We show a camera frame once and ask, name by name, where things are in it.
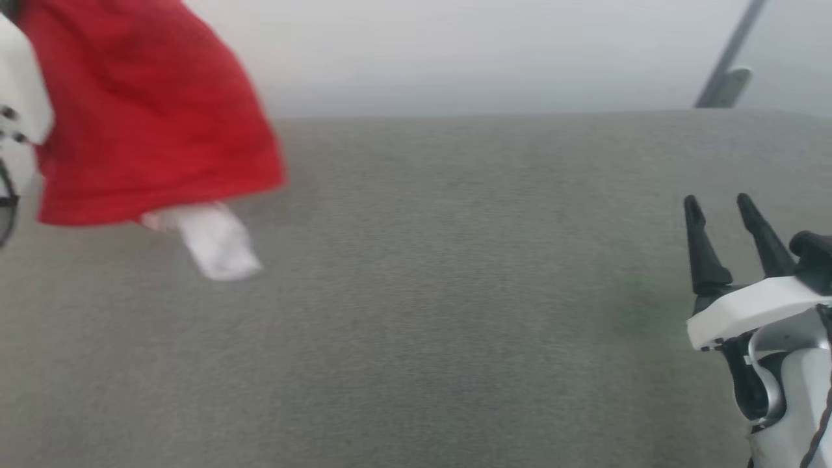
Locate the grey pole bracket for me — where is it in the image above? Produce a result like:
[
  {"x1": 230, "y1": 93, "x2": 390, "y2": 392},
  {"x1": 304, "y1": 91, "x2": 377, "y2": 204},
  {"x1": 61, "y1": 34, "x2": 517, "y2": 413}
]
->
[{"x1": 714, "y1": 66, "x2": 754, "y2": 109}]

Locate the grey metal pole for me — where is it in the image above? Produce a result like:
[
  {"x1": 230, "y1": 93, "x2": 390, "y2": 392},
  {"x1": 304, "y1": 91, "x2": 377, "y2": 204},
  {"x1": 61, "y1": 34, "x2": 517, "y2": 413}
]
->
[{"x1": 694, "y1": 0, "x2": 769, "y2": 109}]

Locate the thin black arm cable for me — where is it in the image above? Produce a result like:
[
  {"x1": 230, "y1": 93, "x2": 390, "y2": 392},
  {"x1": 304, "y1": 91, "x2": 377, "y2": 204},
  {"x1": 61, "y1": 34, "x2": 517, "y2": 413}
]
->
[
  {"x1": 0, "y1": 159, "x2": 21, "y2": 249},
  {"x1": 798, "y1": 370, "x2": 832, "y2": 468}
]

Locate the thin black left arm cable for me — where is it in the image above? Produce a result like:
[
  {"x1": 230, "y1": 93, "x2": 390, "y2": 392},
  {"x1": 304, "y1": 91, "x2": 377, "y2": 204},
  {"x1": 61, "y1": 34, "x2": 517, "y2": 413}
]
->
[{"x1": 0, "y1": 159, "x2": 21, "y2": 249}]

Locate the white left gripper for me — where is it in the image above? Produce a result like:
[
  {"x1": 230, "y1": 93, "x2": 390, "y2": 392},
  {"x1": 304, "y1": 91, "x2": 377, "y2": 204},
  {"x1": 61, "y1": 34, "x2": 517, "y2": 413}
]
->
[{"x1": 0, "y1": 14, "x2": 55, "y2": 197}]

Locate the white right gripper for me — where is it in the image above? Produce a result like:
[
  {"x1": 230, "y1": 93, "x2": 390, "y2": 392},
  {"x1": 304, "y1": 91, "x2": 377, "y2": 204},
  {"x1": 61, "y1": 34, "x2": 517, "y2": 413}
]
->
[{"x1": 683, "y1": 192, "x2": 832, "y2": 352}]

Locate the red Bulls basketball jersey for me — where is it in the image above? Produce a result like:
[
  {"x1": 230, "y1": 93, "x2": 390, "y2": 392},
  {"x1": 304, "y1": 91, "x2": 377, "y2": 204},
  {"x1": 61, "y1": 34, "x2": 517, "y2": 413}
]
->
[{"x1": 16, "y1": 0, "x2": 287, "y2": 281}]

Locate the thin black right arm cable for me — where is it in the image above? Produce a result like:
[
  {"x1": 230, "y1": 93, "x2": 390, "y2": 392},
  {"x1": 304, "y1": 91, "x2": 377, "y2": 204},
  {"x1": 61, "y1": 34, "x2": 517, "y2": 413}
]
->
[{"x1": 798, "y1": 370, "x2": 832, "y2": 468}]

